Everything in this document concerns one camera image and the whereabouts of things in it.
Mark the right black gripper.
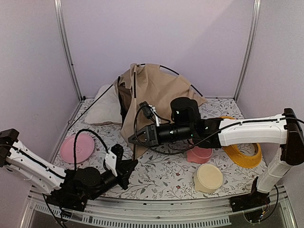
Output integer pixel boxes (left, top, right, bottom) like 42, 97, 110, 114
129, 121, 194, 146

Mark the black tent pole long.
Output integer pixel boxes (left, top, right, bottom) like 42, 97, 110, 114
133, 65, 137, 161

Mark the beige fabric pet tent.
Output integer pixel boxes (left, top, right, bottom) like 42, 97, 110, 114
114, 64, 207, 142

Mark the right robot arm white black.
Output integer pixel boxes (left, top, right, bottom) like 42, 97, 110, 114
128, 97, 304, 212

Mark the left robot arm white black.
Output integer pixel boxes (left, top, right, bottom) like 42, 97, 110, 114
0, 129, 138, 211

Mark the white pet cushion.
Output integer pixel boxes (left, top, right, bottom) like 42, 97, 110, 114
85, 85, 122, 125

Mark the pink footed pet bowl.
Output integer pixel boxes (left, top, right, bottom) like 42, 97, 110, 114
187, 146, 213, 164

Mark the cream footed pet bowl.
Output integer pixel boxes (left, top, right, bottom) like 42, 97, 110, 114
193, 163, 223, 193

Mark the floral patterned table mat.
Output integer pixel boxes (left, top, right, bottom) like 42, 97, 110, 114
67, 99, 266, 200

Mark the pink round plate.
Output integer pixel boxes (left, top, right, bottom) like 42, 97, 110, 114
60, 133, 95, 164

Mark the yellow double bowl holder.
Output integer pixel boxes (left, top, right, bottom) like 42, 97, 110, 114
218, 115, 263, 169

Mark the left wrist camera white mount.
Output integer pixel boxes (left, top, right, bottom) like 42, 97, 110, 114
104, 144, 124, 177

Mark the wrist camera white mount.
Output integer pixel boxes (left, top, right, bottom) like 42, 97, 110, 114
104, 144, 124, 177
139, 101, 164, 126

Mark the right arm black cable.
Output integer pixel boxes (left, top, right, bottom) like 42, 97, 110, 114
133, 104, 224, 155

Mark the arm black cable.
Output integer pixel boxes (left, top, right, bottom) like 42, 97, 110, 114
72, 129, 107, 171
133, 104, 224, 155

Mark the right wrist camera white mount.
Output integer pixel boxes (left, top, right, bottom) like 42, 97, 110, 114
139, 101, 164, 126

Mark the front aluminium rail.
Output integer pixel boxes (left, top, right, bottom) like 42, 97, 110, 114
20, 185, 302, 228

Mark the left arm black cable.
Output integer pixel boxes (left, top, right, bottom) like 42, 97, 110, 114
72, 129, 107, 171

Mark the left aluminium frame post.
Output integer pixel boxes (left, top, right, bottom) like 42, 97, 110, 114
54, 0, 83, 101

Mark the aluminium frame post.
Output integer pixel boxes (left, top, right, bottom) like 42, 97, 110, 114
233, 0, 261, 102
54, 0, 83, 101

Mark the right aluminium frame post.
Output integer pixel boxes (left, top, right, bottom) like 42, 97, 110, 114
233, 0, 261, 102

